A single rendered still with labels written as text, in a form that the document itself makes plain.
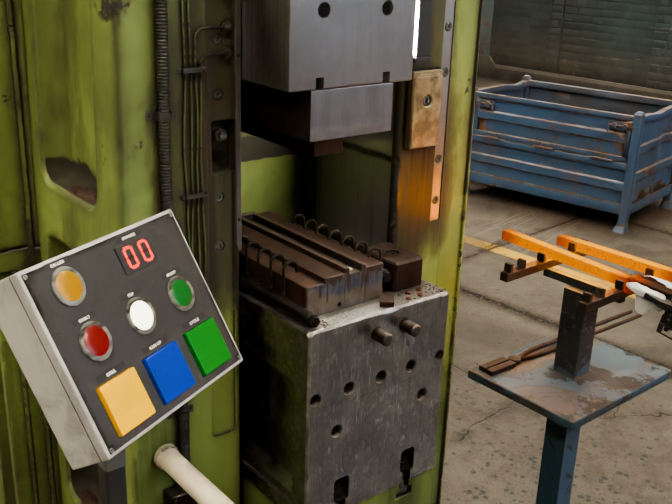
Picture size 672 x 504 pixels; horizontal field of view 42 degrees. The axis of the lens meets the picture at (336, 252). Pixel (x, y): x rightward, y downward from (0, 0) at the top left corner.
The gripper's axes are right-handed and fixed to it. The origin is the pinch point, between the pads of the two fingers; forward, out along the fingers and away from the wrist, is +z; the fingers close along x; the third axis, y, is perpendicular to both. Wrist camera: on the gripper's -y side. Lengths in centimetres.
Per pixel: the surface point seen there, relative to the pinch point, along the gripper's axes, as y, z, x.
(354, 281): 3, 32, -55
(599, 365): 28.7, 5.8, 6.2
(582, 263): 2.3, 13.3, -2.1
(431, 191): -5, 46, -20
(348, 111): -32, 38, -58
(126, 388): -7, 11, -117
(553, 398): 27.9, 2.6, -16.1
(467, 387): 111, 85, 68
